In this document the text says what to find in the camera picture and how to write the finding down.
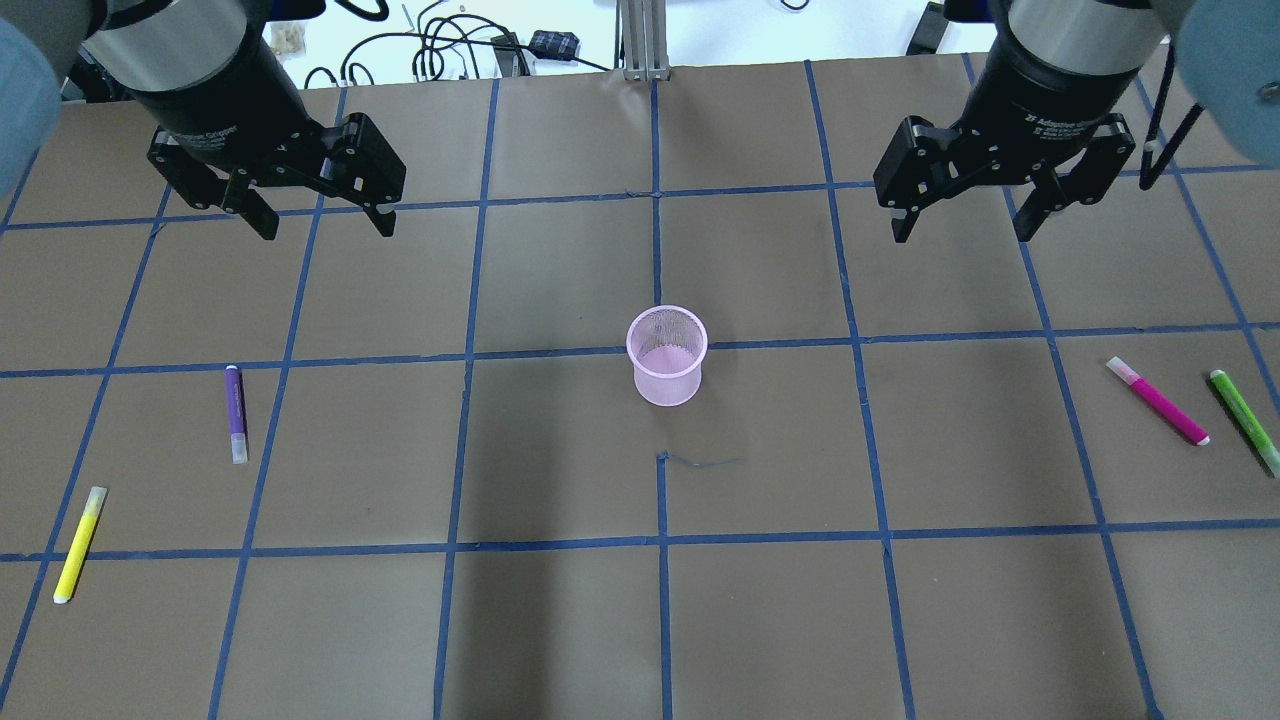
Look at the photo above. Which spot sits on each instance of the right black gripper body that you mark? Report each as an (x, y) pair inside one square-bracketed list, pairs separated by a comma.
[(1045, 95)]

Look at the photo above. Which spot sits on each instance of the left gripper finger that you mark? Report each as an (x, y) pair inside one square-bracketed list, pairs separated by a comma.
[(361, 167), (202, 188)]

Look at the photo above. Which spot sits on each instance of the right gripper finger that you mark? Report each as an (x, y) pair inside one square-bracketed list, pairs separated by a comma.
[(918, 168), (1087, 182)]

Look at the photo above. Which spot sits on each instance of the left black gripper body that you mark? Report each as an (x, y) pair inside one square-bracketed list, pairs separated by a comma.
[(228, 105)]

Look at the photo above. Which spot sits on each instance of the purple pen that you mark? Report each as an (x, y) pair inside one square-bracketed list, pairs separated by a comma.
[(236, 415)]

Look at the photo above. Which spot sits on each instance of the pink pen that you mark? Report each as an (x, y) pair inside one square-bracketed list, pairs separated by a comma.
[(1185, 426)]

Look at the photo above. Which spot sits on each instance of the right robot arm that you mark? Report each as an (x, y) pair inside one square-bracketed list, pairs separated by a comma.
[(1225, 53)]

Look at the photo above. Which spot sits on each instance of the pink mesh cup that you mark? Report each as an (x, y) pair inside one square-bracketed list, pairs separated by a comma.
[(666, 345)]

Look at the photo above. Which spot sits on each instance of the black power adapter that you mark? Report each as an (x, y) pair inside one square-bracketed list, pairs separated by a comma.
[(554, 45)]

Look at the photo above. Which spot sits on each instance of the green pen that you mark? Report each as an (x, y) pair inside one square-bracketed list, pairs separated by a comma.
[(1247, 421)]

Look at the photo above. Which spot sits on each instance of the yellow pen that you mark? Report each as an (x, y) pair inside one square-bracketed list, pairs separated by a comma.
[(80, 546)]

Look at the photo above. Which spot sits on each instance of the aluminium frame post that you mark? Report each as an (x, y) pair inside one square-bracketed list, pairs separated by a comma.
[(641, 39)]

